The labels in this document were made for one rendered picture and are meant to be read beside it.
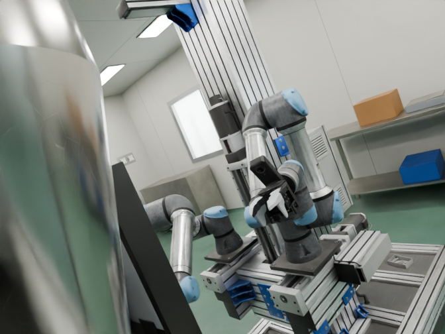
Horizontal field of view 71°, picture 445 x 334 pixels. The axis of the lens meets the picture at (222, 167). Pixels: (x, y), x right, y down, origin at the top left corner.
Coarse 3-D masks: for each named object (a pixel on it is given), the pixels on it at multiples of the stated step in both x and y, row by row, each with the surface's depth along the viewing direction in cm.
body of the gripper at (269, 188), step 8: (288, 176) 83; (272, 184) 78; (280, 184) 74; (288, 184) 83; (264, 192) 75; (288, 192) 77; (288, 200) 76; (296, 200) 78; (288, 208) 74; (272, 216) 76; (280, 216) 76
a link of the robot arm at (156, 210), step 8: (160, 200) 126; (144, 208) 126; (152, 208) 124; (160, 208) 123; (152, 216) 123; (160, 216) 123; (168, 216) 122; (200, 216) 165; (152, 224) 124; (160, 224) 124; (168, 224) 125; (200, 224) 160; (200, 232) 161
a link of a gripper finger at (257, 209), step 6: (258, 198) 74; (252, 204) 72; (258, 204) 72; (264, 204) 75; (252, 210) 68; (258, 210) 72; (264, 210) 74; (252, 216) 67; (258, 216) 71; (264, 216) 73; (264, 222) 72
